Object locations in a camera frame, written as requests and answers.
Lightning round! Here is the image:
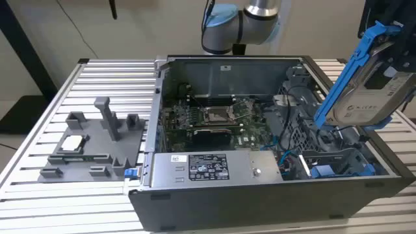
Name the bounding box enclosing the black graphics card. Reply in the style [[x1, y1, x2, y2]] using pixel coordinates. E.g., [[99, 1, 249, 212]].
[[190, 128, 234, 152]]

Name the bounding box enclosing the blue wire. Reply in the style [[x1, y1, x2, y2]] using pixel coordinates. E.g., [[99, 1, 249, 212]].
[[278, 149, 298, 169]]

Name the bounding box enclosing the silver power supply unit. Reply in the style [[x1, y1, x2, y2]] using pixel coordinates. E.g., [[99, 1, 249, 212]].
[[151, 150, 282, 189]]

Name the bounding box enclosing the hard disk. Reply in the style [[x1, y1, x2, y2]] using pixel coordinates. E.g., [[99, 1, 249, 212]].
[[313, 20, 416, 131]]

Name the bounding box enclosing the black stand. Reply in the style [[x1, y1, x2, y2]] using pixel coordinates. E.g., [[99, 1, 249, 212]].
[[0, 0, 59, 135]]

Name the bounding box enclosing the thin black wall cable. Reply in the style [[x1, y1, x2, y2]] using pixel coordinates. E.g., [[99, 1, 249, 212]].
[[58, 0, 98, 59]]

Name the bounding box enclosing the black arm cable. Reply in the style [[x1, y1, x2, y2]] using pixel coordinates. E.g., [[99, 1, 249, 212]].
[[201, 0, 215, 31]]

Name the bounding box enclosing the CPU socket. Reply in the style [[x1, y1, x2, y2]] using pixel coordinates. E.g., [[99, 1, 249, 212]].
[[202, 107, 233, 122]]

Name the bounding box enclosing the silver CPU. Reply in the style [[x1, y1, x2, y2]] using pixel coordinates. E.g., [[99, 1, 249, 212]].
[[59, 135, 86, 151]]

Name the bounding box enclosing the black open PC case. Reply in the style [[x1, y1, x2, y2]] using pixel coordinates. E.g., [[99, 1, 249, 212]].
[[127, 55, 416, 232]]

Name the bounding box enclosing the metal socket cover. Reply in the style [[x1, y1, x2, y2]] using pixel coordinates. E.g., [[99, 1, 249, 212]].
[[229, 100, 254, 117]]

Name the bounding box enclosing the thin locking lever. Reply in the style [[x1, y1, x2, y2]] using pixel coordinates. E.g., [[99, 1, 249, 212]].
[[189, 95, 206, 108]]

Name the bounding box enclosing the black round wire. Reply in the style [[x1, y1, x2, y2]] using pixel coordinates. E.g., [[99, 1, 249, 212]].
[[281, 84, 297, 138]]

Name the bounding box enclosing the blue case latch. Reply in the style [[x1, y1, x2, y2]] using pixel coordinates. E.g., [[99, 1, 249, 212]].
[[123, 168, 141, 180]]

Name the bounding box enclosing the grey parts rack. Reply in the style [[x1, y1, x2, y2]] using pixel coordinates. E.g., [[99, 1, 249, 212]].
[[37, 97, 150, 183]]

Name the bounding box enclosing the grey metal disk bay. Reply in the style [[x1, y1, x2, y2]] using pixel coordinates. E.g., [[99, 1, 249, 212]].
[[270, 80, 390, 181]]

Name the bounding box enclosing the green motherboard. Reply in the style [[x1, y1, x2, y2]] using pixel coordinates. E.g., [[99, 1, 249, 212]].
[[161, 96, 279, 152]]

